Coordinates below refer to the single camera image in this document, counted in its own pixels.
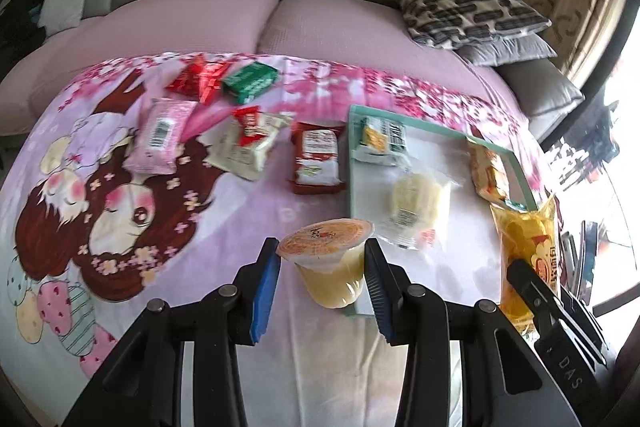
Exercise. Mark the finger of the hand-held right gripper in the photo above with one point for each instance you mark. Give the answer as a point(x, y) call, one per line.
point(582, 327)
point(532, 294)

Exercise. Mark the dark cloth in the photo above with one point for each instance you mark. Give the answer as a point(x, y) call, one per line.
point(25, 7)

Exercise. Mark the red candy packet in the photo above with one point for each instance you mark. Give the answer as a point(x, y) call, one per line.
point(210, 82)
point(185, 79)
point(250, 127)

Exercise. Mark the black metal rack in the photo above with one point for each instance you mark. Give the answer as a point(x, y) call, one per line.
point(595, 142)

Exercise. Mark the orange beige snack packet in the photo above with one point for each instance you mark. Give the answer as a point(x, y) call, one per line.
point(487, 172)

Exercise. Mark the black window frame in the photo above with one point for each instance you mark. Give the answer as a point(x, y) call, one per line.
point(607, 92)

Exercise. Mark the printed cartoon blanket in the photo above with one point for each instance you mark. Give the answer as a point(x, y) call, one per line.
point(200, 232)

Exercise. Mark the grey pillow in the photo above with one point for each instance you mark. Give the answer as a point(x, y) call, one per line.
point(510, 52)

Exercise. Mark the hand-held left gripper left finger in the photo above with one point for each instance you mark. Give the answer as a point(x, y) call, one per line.
point(265, 292)

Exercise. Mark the bread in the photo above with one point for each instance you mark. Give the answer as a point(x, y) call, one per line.
point(417, 202)

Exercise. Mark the dark red snack packet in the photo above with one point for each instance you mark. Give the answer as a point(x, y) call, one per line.
point(317, 157)

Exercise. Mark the yellow snack packet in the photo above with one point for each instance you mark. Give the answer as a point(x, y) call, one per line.
point(525, 242)

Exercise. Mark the pink ribbed sofa cover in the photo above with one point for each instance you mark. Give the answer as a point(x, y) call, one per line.
point(200, 22)

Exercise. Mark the black cream patterned pillow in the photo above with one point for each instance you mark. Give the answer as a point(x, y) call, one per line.
point(465, 9)

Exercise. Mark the yellow jelly cup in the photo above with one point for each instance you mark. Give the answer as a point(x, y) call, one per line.
point(330, 277)

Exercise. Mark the pink snack packet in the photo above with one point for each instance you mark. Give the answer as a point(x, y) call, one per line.
point(160, 137)

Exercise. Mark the teal cardboard box tray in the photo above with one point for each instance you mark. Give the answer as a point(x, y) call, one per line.
point(450, 277)

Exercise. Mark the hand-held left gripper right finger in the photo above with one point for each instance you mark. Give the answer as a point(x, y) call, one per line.
point(377, 292)

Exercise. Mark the green white snack packet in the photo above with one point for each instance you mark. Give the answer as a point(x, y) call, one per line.
point(380, 142)

